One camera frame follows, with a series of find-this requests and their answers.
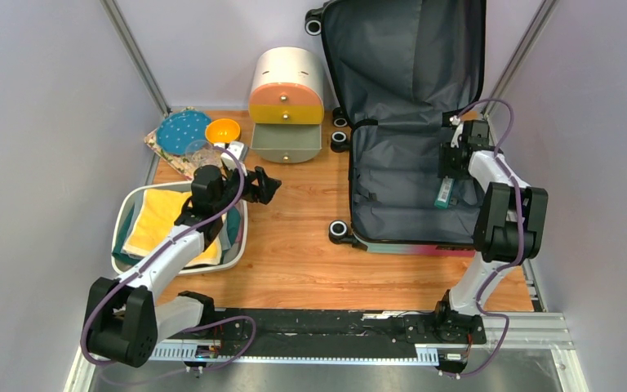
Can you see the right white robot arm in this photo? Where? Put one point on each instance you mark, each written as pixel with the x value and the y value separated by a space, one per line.
pixel 509 227

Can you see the floral patterned placemat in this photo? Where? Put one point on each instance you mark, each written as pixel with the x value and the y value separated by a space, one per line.
pixel 178 162

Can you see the yellow towel white trim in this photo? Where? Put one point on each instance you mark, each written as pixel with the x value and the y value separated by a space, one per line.
pixel 157 216

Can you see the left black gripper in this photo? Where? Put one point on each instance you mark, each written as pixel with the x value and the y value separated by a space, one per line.
pixel 265 190

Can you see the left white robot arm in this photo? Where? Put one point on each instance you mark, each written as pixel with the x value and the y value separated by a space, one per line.
pixel 123 321

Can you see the yellow bowl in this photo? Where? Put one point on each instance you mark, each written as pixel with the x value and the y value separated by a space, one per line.
pixel 223 130

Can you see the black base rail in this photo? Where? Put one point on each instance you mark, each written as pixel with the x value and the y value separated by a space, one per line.
pixel 348 335

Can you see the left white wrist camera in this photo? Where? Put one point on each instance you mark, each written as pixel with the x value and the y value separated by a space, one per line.
pixel 234 149

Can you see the teal tube with barcode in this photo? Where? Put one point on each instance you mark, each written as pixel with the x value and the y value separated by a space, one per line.
pixel 443 198

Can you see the pink and teal kids suitcase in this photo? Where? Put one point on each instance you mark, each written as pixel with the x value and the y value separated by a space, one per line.
pixel 399 71

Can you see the white plastic basin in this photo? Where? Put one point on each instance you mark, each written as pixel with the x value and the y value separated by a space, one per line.
pixel 233 255

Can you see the round pastel drawer cabinet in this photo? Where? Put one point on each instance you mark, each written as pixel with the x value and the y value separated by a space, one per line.
pixel 286 105

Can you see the clear glass cup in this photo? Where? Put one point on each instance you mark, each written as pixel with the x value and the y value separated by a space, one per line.
pixel 201 153

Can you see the blue polka dot plate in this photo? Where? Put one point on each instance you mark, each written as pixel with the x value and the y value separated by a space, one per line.
pixel 182 130

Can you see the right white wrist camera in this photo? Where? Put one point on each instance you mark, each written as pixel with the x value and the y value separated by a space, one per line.
pixel 458 125

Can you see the grey garment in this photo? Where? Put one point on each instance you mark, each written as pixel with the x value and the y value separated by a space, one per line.
pixel 137 200

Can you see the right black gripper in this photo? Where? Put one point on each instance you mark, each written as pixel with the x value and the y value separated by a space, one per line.
pixel 444 167

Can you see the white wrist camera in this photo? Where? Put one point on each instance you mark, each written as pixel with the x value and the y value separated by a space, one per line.
pixel 458 125
pixel 234 149

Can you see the dark green garment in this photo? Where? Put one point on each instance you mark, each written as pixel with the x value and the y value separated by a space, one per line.
pixel 228 239

